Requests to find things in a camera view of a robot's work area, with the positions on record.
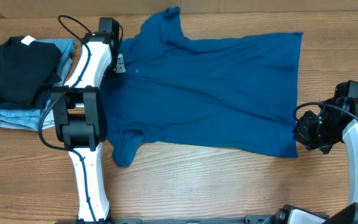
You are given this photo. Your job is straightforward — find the blue polo shirt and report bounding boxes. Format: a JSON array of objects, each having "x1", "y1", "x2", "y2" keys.
[{"x1": 100, "y1": 7, "x2": 302, "y2": 167}]

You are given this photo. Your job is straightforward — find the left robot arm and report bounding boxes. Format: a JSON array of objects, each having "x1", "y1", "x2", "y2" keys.
[{"x1": 51, "y1": 17, "x2": 124, "y2": 223}]

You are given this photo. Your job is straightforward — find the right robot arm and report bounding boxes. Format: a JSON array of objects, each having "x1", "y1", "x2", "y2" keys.
[{"x1": 265, "y1": 80, "x2": 358, "y2": 224}]

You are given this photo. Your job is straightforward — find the folded dark blue garment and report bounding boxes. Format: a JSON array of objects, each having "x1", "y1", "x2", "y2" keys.
[{"x1": 0, "y1": 75, "x2": 62, "y2": 110}]

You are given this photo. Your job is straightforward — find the folded light blue jeans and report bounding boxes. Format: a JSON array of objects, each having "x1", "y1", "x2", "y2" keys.
[{"x1": 0, "y1": 39, "x2": 75, "y2": 131}]

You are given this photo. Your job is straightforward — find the folded black shirt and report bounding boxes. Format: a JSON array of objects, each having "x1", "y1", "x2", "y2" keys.
[{"x1": 0, "y1": 35, "x2": 63, "y2": 110}]

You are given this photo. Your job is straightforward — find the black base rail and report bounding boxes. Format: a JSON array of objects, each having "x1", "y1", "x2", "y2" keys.
[{"x1": 54, "y1": 214, "x2": 279, "y2": 224}]

